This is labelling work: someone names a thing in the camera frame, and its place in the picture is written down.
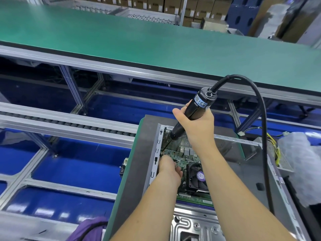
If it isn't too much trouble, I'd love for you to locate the stack of cardboard boxes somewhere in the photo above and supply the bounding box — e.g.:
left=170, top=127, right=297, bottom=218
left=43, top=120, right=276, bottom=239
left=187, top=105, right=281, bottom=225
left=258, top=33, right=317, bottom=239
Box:
left=75, top=0, right=231, bottom=29

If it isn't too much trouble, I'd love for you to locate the metal heatsink cooler fan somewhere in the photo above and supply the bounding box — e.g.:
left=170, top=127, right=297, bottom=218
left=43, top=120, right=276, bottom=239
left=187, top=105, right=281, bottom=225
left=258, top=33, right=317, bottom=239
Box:
left=185, top=163, right=209, bottom=194

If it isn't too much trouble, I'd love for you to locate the person's right forearm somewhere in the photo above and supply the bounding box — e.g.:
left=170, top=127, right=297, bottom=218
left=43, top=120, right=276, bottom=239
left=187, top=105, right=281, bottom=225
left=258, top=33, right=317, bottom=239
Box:
left=193, top=146, right=297, bottom=241

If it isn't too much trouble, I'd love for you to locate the grey power supply unit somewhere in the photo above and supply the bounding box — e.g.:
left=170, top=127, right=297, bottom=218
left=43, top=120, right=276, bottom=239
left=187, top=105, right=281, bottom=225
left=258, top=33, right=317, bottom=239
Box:
left=251, top=129, right=295, bottom=177

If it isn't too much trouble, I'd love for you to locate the white bubble wrap bag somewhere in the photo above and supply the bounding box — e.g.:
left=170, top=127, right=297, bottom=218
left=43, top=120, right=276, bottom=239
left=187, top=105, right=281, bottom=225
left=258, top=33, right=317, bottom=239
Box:
left=278, top=132, right=321, bottom=207

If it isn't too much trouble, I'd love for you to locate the person's right hand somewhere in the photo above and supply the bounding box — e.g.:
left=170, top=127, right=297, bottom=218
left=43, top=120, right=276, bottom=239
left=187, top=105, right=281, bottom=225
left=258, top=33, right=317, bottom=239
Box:
left=172, top=101, right=216, bottom=156

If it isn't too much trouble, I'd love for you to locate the black and silver computer case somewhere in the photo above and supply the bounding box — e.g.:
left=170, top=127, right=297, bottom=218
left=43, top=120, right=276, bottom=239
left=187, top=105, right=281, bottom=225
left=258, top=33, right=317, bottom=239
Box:
left=143, top=115, right=312, bottom=241

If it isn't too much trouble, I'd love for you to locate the aluminium roller conveyor rail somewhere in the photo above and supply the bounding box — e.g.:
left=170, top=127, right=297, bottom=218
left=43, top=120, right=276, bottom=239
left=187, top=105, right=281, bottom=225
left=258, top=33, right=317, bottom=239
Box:
left=0, top=102, right=140, bottom=149

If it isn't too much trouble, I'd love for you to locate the person's left forearm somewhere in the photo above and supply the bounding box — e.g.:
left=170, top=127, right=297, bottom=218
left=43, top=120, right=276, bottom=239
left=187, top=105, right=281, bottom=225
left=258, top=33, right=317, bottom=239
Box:
left=110, top=175, right=182, bottom=241

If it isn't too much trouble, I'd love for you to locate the green conveyor belt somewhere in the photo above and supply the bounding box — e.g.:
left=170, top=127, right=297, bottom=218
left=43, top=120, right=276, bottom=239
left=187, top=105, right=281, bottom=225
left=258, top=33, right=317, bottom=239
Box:
left=0, top=1, right=321, bottom=93

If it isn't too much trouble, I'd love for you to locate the black electric screwdriver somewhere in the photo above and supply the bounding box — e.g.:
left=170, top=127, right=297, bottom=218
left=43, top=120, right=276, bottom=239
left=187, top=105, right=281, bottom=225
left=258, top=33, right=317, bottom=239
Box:
left=169, top=87, right=218, bottom=142

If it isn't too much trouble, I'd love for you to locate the person's left hand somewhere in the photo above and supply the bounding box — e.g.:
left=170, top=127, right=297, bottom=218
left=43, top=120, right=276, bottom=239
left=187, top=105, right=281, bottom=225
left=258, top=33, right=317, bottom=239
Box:
left=157, top=155, right=184, bottom=188

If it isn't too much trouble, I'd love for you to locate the green motherboard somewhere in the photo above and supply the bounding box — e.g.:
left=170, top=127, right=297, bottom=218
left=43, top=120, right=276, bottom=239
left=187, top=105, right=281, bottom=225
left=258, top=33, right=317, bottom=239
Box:
left=160, top=132, right=214, bottom=205

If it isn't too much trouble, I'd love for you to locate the small purple object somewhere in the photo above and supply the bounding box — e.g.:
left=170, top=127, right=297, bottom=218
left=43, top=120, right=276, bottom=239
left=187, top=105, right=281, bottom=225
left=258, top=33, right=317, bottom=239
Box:
left=66, top=216, right=110, bottom=241

